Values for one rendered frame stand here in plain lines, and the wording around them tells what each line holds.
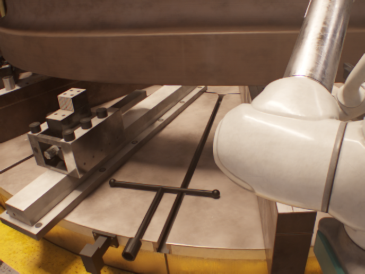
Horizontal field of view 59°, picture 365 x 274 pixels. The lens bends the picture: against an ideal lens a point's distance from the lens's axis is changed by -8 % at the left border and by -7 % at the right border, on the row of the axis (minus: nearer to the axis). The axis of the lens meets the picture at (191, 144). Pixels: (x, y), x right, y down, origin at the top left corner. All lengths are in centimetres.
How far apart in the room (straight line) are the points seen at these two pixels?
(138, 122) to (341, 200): 201
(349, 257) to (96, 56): 162
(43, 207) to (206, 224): 84
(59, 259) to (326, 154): 183
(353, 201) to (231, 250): 112
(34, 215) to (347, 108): 151
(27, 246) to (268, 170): 195
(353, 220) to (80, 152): 152
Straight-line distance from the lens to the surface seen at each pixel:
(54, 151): 201
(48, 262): 216
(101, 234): 175
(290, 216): 122
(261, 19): 175
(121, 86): 325
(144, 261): 183
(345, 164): 52
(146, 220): 172
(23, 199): 188
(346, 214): 55
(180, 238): 164
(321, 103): 59
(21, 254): 229
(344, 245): 63
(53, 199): 191
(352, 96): 131
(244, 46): 166
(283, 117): 56
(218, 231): 167
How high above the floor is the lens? 148
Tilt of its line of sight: 30 degrees down
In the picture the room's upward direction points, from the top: 4 degrees counter-clockwise
